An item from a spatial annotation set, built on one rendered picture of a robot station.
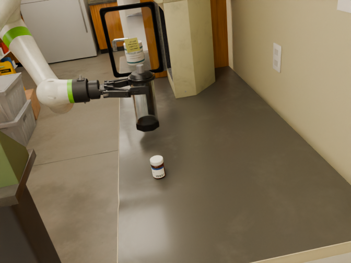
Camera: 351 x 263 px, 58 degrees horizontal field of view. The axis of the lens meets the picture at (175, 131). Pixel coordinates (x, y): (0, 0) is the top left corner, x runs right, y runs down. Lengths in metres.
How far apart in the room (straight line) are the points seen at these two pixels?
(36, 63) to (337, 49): 1.13
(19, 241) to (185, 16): 1.20
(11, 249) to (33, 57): 0.79
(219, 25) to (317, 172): 1.17
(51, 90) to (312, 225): 0.97
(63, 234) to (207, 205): 1.61
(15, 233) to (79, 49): 5.46
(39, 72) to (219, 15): 1.07
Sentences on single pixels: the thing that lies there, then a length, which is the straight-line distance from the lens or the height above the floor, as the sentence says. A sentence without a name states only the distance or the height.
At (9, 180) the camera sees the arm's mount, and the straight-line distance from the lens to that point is 1.30.
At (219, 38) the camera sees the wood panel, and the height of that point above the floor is 1.12.
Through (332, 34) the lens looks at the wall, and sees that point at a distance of 1.10.
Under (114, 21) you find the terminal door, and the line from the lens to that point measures 1.88.
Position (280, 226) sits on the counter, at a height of 0.94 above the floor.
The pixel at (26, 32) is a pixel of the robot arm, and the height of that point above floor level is 1.38.
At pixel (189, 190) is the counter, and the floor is 0.94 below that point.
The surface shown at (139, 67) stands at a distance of 1.24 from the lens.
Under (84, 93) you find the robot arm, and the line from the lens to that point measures 1.25.
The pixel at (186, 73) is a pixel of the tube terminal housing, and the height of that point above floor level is 1.07.
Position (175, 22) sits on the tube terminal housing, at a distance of 1.55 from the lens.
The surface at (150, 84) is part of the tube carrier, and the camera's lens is 1.24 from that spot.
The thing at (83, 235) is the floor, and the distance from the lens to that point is 2.37.
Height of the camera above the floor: 1.60
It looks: 29 degrees down
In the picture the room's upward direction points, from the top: 8 degrees counter-clockwise
